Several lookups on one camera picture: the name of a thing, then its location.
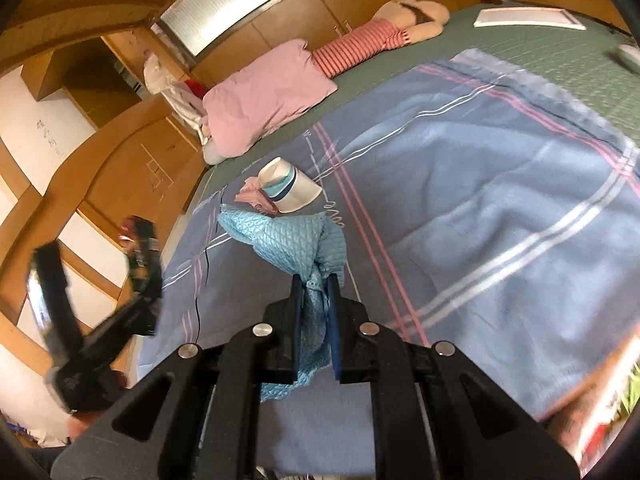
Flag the blue plaid blanket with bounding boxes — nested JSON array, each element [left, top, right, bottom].
[[135, 47, 640, 476]]

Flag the white handheld vacuum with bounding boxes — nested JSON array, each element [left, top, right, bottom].
[[615, 44, 640, 73]]

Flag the white paper cup blue stripes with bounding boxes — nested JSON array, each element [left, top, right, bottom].
[[257, 156, 323, 215]]

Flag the plush doll in striped shirt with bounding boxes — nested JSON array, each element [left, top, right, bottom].
[[312, 0, 451, 79]]

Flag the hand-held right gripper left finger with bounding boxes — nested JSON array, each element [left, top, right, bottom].
[[50, 276, 304, 480]]

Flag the green bed mat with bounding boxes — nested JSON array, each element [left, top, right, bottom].
[[182, 0, 640, 211]]

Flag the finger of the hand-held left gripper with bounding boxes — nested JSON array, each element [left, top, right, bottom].
[[122, 219, 163, 306]]

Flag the white plush toy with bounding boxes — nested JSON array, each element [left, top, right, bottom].
[[142, 50, 168, 93]]

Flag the blue quilted cloth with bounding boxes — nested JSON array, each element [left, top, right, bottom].
[[217, 208, 348, 403]]

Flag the pink crumpled tissue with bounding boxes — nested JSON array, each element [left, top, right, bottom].
[[236, 177, 281, 216]]

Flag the frosted glass window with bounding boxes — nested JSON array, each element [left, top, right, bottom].
[[159, 0, 296, 56]]

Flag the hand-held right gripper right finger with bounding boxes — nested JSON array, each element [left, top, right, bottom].
[[327, 276, 581, 480]]

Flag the white framed board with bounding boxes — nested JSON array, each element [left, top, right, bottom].
[[472, 7, 587, 31]]

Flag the pink pillow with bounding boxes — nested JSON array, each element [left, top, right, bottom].
[[202, 40, 338, 157]]

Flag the pile of white cloths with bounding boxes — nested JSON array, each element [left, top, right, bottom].
[[165, 82, 221, 165]]

